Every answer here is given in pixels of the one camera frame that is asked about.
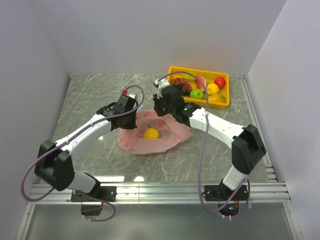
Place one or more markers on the pink plastic bag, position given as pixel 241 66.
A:
pixel 171 133

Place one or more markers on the red grape bunch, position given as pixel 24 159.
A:
pixel 181 83

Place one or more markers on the dark purple grape bunch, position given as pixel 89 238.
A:
pixel 184 92

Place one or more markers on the orange green mango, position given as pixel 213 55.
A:
pixel 217 98

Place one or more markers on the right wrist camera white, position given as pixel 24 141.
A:
pixel 161 83

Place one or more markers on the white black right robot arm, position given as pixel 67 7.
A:
pixel 245 142

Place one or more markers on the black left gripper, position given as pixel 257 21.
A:
pixel 132 125

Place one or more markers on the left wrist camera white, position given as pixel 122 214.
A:
pixel 129 95

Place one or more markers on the green apple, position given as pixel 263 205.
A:
pixel 197 94

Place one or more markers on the watermelon slice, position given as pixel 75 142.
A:
pixel 201 83

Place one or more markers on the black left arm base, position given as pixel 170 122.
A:
pixel 92 203

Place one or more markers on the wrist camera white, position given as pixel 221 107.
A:
pixel 161 83
pixel 129 95

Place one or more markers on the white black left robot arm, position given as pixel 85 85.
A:
pixel 56 165

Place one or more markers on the yellow plastic tray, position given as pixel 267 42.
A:
pixel 210 76

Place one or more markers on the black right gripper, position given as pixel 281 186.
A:
pixel 157 106

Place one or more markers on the red strawberry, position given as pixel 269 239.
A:
pixel 220 82

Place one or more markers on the round yellow orange fruit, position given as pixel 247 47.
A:
pixel 151 133

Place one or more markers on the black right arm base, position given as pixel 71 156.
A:
pixel 233 202

